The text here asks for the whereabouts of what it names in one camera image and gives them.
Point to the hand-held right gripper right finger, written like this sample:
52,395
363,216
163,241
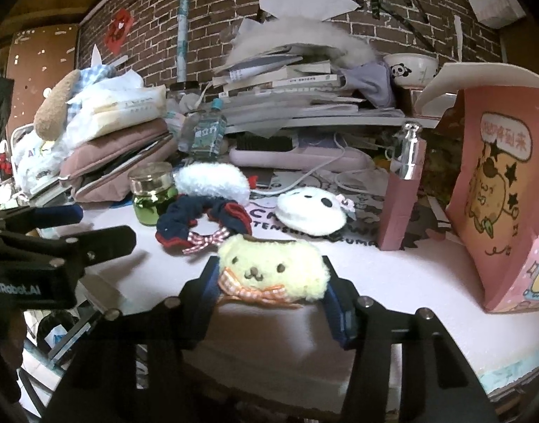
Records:
340,317

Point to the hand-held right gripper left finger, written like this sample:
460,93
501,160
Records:
209,296

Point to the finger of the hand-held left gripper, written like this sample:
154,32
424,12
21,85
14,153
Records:
58,214
102,242

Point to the green glass jar gold lid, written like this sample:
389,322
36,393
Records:
149,202

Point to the yellow plush dog hair clip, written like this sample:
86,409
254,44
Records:
269,264

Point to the pink cartoon tissue box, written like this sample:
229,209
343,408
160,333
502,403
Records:
498,194

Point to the pink printed desk mat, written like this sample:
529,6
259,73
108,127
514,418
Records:
406,282

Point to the navy scrunchie with checked bow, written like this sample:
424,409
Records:
181,220

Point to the white plush face clip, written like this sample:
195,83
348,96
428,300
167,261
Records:
307,213

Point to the brown plush toy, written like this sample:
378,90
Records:
53,105

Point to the white fluffy scrunchie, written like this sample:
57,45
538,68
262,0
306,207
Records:
212,183

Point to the blue checked cloth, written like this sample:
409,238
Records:
91,77

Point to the clear plastic bottle blue cap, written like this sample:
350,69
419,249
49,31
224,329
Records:
205,134

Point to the glass jar black lid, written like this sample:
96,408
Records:
181,94

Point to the silver bottle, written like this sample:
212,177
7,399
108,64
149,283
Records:
408,154

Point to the stack of books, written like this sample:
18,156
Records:
287,92

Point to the blue wrapped pole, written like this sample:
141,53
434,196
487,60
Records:
183,31

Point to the purple cloth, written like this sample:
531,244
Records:
370,83

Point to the white panda bowl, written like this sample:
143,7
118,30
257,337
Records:
417,70

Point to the white foam sheet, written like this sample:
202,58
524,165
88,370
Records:
472,77

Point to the grey fluffy fur piece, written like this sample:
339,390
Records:
304,31

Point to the red paper wall decoration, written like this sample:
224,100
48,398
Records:
119,28

